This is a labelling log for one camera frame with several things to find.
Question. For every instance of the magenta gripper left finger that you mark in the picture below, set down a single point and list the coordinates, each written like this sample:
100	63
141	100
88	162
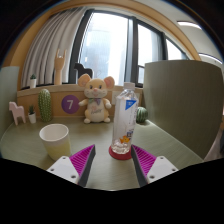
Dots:
75	168

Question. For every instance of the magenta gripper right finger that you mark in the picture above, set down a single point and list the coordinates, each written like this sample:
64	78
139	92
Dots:
150	168

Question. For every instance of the clear plastic water bottle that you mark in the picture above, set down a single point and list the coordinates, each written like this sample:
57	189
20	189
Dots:
124	119

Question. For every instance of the red round coaster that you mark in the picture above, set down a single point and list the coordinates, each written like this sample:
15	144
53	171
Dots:
117	156

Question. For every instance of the pale yellow paper cup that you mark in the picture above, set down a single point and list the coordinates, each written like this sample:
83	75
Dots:
55	138

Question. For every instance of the round green ceramic cactus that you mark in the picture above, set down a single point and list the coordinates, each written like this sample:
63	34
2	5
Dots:
142	115

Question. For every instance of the plush mouse toy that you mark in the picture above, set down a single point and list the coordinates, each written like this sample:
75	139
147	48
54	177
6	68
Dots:
95	91

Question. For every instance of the purple number seven sticker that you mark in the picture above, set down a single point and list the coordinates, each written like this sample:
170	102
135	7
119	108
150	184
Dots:
70	104

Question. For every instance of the small potted plant on table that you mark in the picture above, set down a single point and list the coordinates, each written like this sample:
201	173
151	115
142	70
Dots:
32	114

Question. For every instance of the green partition panel right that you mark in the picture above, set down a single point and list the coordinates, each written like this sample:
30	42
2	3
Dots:
185	99

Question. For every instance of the green partition panel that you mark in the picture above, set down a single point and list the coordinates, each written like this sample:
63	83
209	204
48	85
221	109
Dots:
185	99
8	93

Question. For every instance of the tall green ceramic cactus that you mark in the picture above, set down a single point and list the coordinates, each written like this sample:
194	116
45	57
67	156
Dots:
44	104

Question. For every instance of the pink wooden horse figure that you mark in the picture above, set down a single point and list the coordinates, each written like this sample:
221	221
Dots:
17	112

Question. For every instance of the black horse figure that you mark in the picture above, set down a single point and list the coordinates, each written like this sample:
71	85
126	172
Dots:
80	70

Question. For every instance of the small potted plant on sill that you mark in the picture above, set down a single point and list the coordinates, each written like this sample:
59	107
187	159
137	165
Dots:
33	81

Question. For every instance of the wooden hand model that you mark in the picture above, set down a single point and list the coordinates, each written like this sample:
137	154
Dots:
59	63

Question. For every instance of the green partition panel left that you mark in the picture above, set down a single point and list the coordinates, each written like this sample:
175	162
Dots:
8	93

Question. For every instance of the grey white curtain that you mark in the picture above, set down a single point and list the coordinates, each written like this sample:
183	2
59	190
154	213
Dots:
58	33

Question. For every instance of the white wall socket left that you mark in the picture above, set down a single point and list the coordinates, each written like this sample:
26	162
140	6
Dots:
114	96

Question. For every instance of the dark window frame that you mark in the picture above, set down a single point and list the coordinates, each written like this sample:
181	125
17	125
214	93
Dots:
117	45

